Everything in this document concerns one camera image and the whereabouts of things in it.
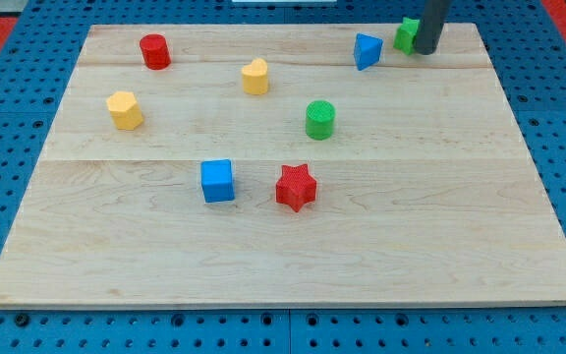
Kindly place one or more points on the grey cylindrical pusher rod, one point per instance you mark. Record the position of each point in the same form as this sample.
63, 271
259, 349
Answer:
431, 25

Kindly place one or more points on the blue triangle block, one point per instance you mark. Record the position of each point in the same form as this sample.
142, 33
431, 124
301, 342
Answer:
367, 50

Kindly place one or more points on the red cylinder block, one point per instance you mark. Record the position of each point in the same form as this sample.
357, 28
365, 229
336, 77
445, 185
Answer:
155, 52

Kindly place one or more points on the green star block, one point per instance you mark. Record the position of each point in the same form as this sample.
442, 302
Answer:
405, 35

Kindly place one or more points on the yellow hexagon block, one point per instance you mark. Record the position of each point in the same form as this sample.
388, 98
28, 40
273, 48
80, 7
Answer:
124, 110

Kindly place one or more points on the red star block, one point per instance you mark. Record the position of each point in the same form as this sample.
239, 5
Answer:
295, 187

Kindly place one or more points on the light wooden board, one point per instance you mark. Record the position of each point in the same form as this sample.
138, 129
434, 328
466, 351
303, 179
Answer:
427, 196

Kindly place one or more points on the yellow heart block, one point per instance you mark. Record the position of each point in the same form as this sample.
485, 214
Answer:
255, 77

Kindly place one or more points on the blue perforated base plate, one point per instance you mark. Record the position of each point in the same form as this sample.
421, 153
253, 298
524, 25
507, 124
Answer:
526, 42

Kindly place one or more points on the blue cube block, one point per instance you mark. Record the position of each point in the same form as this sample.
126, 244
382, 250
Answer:
216, 179

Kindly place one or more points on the green cylinder block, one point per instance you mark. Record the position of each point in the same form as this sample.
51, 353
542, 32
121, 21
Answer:
320, 117

